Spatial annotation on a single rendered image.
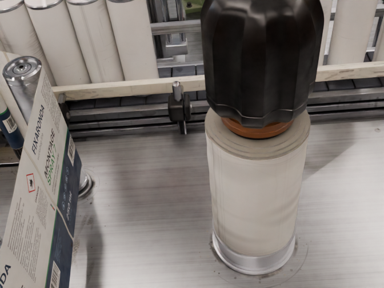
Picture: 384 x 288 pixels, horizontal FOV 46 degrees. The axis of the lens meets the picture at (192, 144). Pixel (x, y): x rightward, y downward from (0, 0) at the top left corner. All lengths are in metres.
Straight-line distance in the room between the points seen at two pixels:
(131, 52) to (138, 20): 0.05
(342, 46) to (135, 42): 0.29
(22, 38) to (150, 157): 0.23
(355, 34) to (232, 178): 0.35
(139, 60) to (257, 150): 0.34
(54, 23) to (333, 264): 0.45
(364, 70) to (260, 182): 0.36
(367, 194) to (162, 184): 0.24
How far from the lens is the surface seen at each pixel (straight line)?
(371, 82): 0.71
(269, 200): 0.38
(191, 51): 0.84
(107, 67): 0.66
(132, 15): 0.60
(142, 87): 0.65
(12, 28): 0.65
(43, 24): 0.63
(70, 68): 0.67
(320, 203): 0.54
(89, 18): 0.61
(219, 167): 0.37
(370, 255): 0.52
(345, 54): 0.68
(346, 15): 0.65
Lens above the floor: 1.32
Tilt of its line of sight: 47 degrees down
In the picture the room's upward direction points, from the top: 7 degrees counter-clockwise
